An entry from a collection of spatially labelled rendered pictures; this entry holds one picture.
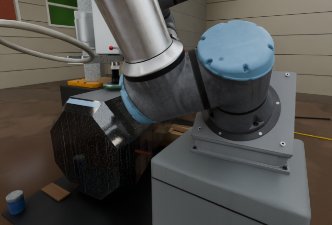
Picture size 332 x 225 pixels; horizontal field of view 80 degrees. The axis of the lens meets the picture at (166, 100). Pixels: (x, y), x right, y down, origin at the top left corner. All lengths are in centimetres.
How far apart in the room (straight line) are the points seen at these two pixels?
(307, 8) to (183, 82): 604
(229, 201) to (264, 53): 35
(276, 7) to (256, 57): 602
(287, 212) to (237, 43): 36
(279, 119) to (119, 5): 50
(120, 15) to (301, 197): 53
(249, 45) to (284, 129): 29
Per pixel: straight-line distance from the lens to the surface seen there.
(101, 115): 137
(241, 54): 41
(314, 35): 633
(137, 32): 38
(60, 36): 100
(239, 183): 55
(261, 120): 59
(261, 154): 61
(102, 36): 168
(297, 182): 61
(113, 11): 38
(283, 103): 66
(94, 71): 252
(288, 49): 632
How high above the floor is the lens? 117
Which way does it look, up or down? 15 degrees down
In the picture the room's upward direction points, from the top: straight up
